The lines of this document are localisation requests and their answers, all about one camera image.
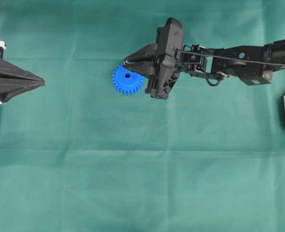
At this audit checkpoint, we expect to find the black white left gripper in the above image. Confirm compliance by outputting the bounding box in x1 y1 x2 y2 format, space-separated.
0 39 45 104

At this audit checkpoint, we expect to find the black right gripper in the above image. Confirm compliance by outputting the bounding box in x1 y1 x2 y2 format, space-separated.
123 17 184 100

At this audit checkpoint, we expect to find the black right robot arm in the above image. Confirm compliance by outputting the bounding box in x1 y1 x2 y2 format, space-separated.
124 17 285 100

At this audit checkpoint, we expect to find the blue plastic gear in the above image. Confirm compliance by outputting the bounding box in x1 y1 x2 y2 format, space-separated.
112 64 145 96

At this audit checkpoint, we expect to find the green table cloth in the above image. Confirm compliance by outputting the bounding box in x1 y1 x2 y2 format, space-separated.
0 0 285 232

